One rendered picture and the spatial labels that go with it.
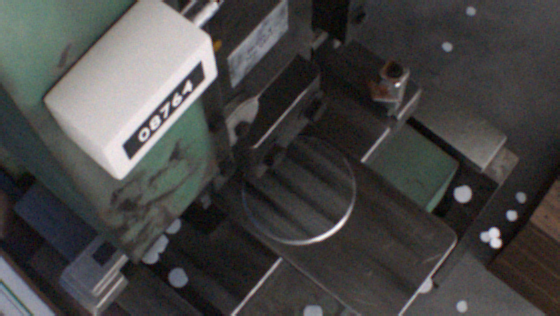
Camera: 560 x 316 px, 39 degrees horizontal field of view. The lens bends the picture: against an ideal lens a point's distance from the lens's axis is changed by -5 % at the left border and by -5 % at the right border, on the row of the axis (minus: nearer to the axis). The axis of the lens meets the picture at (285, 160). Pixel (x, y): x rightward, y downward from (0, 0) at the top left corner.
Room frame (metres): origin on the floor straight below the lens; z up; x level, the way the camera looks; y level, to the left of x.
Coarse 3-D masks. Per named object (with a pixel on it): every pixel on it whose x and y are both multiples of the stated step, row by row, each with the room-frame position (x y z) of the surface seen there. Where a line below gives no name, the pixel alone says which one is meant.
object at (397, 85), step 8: (392, 64) 0.43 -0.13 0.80; (400, 64) 0.44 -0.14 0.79; (384, 72) 0.43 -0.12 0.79; (392, 72) 0.42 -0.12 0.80; (400, 72) 0.42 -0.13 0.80; (408, 72) 0.43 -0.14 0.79; (384, 80) 0.42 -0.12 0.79; (392, 80) 0.41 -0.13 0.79; (400, 80) 0.41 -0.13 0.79; (392, 88) 0.41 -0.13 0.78; (400, 88) 0.41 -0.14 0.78; (400, 96) 0.42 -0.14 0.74; (376, 104) 0.42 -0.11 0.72; (384, 104) 0.41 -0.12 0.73; (392, 104) 0.41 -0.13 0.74; (400, 104) 0.42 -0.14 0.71; (384, 112) 0.41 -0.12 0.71; (392, 112) 0.41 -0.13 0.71
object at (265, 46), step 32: (224, 0) 0.30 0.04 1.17; (256, 0) 0.32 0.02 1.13; (288, 0) 0.35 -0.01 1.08; (224, 32) 0.30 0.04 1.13; (256, 32) 0.32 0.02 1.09; (288, 32) 0.35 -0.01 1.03; (224, 64) 0.29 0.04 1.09; (256, 64) 0.32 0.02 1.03; (288, 64) 0.35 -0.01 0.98; (224, 96) 0.29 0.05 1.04; (256, 96) 0.31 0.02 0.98; (288, 96) 0.31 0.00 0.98; (320, 96) 0.33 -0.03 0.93; (256, 128) 0.28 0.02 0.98; (288, 128) 0.30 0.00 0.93; (256, 160) 0.27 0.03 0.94
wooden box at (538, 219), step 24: (552, 192) 0.41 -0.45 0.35; (528, 216) 0.39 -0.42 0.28; (552, 216) 0.37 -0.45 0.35; (504, 240) 0.42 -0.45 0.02; (528, 240) 0.35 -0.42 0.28; (552, 240) 0.33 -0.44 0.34; (504, 264) 0.35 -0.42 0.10; (528, 264) 0.33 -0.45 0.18; (552, 264) 0.31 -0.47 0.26; (528, 288) 0.31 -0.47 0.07; (552, 288) 0.29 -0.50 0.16; (552, 312) 0.26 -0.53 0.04
